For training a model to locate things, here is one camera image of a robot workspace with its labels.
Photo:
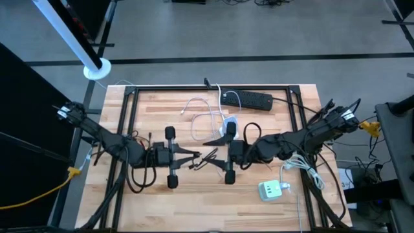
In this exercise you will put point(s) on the black room divider panel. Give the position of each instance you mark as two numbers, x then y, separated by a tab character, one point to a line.
26	106
90	16

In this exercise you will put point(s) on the thin white lead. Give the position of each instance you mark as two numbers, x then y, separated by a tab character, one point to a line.
88	157

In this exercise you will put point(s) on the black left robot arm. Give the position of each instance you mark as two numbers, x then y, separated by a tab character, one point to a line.
106	140

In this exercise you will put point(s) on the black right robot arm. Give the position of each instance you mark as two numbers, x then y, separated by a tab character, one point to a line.
291	144

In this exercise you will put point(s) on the white paper sheet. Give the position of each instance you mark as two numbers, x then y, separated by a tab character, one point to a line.
344	184

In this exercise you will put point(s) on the small pale wall charger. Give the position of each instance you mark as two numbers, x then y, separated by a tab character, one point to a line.
285	185

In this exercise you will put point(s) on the small black clamp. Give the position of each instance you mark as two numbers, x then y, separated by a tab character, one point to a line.
207	82

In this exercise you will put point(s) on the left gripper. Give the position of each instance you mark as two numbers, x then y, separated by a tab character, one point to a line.
161	155

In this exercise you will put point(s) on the white pole with round base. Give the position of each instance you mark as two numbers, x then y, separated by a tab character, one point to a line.
64	32

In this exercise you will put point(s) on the grey side table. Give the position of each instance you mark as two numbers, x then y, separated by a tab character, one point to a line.
399	145

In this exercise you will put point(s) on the white tower power strip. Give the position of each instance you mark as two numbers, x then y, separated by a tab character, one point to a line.
222	132

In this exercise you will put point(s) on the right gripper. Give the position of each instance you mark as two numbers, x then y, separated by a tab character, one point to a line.
237	152

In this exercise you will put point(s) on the mint green cube power strip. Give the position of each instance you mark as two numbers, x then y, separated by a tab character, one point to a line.
270	191

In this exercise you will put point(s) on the black stand leg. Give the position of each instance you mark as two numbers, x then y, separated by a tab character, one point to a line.
393	22

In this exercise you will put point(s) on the flat black power strip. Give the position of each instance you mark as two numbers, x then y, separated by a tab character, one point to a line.
252	99

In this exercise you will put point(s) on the black equipment box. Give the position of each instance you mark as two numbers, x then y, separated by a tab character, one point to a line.
372	194

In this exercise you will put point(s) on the yellow plug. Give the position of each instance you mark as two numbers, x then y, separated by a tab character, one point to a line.
370	127

